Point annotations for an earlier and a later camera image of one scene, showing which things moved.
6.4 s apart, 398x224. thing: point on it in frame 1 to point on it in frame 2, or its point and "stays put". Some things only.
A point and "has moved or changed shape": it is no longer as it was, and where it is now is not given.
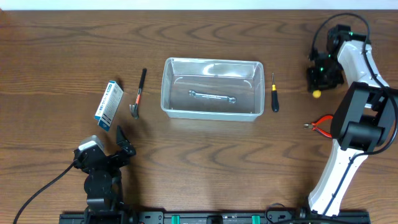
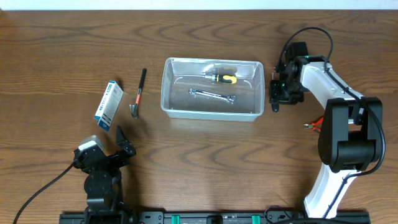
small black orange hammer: (134, 109) stays put
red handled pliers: (312, 126) stays put
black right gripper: (314, 83) to (299, 98)
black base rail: (217, 217) stays put
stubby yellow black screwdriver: (316, 93) has moved or changed shape
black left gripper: (127, 149) stays put
